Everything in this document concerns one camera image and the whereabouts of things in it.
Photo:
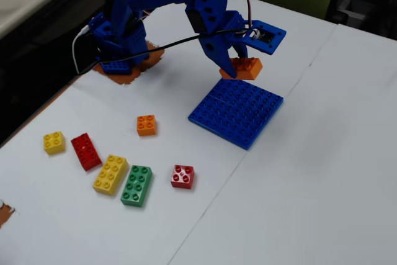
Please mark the orange 2x2 toy block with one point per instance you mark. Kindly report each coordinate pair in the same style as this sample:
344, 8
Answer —
146, 126

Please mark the red 2x4 toy block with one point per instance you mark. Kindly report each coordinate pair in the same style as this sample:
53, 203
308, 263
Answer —
86, 151

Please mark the blue 8x8 studded baseplate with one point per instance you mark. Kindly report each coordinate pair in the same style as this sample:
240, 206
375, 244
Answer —
235, 116

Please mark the red 2x2 toy block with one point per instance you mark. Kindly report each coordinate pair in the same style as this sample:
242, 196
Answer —
182, 177

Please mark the white paper sheet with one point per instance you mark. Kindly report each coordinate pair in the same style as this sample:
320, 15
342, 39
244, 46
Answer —
77, 240

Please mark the orange 2x4 toy block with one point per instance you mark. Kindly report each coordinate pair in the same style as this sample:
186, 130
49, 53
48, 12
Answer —
251, 71

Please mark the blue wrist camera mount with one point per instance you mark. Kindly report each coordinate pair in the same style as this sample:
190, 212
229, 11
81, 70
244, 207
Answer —
273, 44

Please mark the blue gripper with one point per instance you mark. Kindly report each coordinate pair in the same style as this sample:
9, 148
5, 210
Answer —
216, 48

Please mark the green 2x4 toy block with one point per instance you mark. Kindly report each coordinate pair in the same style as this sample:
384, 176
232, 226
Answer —
136, 185

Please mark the blue studded base plate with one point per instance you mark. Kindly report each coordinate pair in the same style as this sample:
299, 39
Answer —
115, 67

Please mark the yellow 2x2 toy block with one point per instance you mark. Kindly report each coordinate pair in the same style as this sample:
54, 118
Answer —
54, 143

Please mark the yellow 2x4 toy block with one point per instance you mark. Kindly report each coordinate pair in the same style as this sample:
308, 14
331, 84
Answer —
110, 175

